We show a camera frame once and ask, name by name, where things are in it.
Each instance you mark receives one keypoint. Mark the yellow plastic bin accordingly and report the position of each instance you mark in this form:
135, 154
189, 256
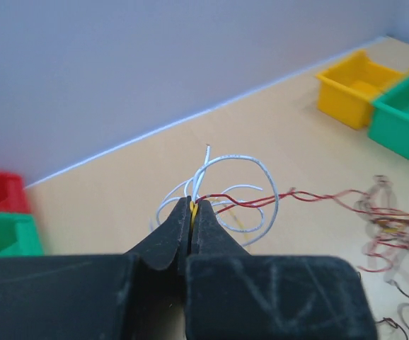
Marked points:
348, 88

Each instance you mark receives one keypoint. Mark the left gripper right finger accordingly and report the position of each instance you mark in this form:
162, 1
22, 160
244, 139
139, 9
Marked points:
231, 294

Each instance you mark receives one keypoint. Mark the red plastic bin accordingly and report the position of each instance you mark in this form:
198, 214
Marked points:
13, 198

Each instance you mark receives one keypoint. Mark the green plastic bin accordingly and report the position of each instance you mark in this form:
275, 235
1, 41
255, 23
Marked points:
19, 235
389, 125

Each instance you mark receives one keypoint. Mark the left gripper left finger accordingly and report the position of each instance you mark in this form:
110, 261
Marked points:
97, 296

